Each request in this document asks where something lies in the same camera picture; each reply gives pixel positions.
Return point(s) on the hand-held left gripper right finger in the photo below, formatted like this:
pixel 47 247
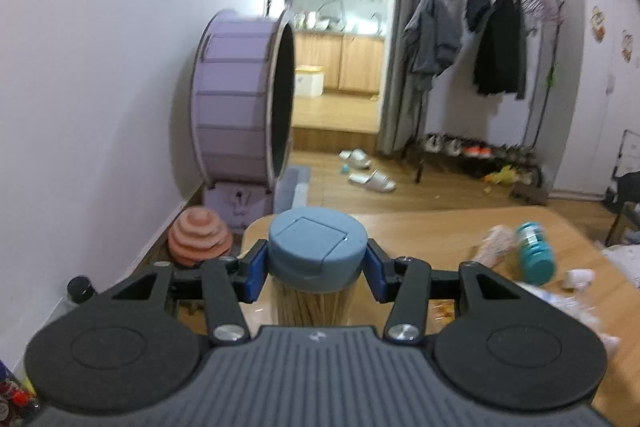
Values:
pixel 374 274

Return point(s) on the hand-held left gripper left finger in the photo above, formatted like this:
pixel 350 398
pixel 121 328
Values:
pixel 257 272

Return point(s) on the jar with blue-grey lid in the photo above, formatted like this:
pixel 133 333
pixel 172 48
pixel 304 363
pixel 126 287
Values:
pixel 315 247

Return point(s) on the teal plastic bottle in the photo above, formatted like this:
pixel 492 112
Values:
pixel 535 257

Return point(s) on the pink tiered cat toy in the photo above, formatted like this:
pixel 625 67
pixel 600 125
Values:
pixel 197 232

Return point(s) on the white slipper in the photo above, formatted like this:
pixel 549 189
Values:
pixel 372 180
pixel 355 158

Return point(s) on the white crumpled packet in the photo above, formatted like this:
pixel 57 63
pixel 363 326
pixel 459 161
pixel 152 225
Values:
pixel 495 244

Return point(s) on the row of shoes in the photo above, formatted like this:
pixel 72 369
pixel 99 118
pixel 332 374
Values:
pixel 450 146

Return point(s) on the yellow plush toy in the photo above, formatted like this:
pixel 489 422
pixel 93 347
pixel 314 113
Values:
pixel 501 175

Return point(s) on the purple cat exercise wheel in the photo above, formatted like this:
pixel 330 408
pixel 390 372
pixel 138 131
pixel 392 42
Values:
pixel 235 97

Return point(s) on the dark lid glass jar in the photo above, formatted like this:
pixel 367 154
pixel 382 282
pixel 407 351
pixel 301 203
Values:
pixel 81 289

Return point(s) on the white plastic wrapper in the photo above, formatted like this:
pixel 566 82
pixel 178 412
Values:
pixel 565 307

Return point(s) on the white box with yellow lid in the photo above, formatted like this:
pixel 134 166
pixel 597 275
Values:
pixel 307 82

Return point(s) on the small white cup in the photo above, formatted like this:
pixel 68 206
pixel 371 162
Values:
pixel 579 278

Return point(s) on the wooden lower kitchen cabinet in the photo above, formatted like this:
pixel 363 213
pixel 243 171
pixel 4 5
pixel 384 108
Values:
pixel 357 62

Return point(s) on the metal clothes rack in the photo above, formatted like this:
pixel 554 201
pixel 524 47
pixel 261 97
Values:
pixel 544 104

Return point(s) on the grey jacket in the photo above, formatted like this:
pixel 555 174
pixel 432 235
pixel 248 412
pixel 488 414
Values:
pixel 432 37

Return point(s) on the white cloth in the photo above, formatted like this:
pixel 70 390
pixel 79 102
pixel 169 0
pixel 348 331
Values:
pixel 625 263

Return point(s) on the black coat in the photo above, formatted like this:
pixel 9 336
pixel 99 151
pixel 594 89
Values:
pixel 500 52

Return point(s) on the dishes on kitchen counter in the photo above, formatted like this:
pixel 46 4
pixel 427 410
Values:
pixel 312 22

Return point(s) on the black chair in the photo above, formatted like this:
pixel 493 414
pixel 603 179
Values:
pixel 627 187

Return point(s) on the grey curtain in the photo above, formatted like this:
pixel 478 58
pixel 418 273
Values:
pixel 405 7

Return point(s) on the colourful printed packet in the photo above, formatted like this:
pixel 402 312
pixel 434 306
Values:
pixel 15 394

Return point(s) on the white wardrobe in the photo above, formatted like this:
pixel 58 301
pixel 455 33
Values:
pixel 580 82

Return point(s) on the dark grey shirt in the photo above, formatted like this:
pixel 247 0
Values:
pixel 477 9

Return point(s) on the round door sticker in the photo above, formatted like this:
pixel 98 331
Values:
pixel 598 24
pixel 627 44

